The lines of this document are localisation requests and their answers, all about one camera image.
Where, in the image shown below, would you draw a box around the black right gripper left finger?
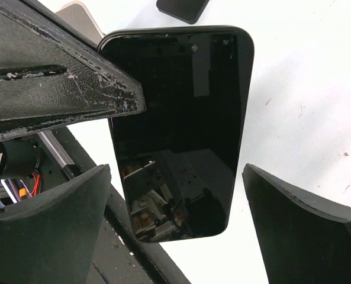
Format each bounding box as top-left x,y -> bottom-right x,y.
0,164 -> 111,283

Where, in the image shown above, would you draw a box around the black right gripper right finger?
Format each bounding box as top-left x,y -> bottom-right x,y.
242,164 -> 351,283

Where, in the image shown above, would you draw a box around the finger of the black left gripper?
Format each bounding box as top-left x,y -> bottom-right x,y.
0,1 -> 146,141

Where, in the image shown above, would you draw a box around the white folding phone stand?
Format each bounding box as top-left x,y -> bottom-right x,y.
56,1 -> 105,47

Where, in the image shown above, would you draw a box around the black phone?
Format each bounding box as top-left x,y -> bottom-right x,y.
98,25 -> 255,243

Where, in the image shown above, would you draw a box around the black folding phone stand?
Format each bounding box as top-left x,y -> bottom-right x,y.
156,0 -> 209,24

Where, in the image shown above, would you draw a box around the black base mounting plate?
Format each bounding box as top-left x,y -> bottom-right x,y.
0,128 -> 188,283

